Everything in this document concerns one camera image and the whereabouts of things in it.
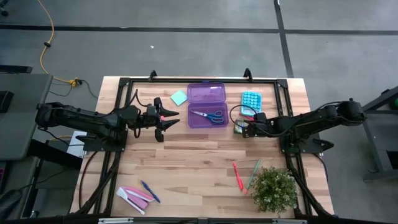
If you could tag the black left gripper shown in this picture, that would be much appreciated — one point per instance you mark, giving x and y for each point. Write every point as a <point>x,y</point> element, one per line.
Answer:
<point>152,118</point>

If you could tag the grey metal rack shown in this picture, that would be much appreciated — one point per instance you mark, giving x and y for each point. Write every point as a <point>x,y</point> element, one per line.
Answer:
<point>373,140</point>

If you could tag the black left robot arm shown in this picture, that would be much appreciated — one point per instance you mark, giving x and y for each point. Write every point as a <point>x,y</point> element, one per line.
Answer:
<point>77,118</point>

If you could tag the blue pen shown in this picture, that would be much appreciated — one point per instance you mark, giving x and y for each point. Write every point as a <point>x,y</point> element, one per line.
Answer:
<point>150,191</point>

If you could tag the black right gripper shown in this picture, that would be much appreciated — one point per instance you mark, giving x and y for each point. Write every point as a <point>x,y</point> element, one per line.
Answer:
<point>258,126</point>

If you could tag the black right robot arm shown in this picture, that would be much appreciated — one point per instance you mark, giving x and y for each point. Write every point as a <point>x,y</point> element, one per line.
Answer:
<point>311,119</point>

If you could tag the black crossbar with silver brackets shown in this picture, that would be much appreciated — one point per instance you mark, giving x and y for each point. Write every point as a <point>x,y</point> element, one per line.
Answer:
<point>199,221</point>

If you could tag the pink and white stapler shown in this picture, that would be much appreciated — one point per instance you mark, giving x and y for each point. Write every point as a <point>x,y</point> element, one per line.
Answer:
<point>136,196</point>

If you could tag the grey desk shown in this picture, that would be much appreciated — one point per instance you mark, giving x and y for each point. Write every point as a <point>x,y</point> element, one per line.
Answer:
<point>25,130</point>

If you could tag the green pencil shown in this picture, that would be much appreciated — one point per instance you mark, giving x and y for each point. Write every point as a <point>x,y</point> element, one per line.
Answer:
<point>252,175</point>

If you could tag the black metal table frame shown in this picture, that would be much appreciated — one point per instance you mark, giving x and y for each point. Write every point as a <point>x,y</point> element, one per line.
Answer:
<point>202,81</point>

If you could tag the white box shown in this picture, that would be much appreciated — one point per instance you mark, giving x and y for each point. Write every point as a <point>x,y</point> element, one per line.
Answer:
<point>76,149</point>

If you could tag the crayon box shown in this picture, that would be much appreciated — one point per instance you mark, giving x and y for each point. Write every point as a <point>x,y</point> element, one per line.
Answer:
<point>238,127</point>

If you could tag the orange-red pen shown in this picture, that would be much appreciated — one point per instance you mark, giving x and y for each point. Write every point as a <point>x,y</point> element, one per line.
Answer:
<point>237,175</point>

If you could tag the black flat bar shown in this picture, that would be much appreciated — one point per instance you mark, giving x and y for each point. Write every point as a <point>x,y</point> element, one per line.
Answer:
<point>15,69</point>

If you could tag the black device on desk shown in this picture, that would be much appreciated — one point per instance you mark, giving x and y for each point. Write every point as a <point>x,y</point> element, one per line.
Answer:
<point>5,101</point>

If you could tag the light blue calculator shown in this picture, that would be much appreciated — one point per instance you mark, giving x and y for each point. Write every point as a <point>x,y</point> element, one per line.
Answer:
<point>251,99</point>

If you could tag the small artificial green plant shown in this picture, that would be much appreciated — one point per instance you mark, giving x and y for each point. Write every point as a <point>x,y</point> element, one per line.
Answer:
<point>275,189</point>

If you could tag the purple plastic pencil case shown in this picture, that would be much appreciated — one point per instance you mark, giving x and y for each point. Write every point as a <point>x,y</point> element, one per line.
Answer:
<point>205,93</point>

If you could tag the red marker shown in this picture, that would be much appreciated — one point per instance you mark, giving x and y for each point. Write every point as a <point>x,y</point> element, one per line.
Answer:
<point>247,117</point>

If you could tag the green sticky note pad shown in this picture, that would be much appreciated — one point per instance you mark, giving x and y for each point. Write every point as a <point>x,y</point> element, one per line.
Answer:
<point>178,98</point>

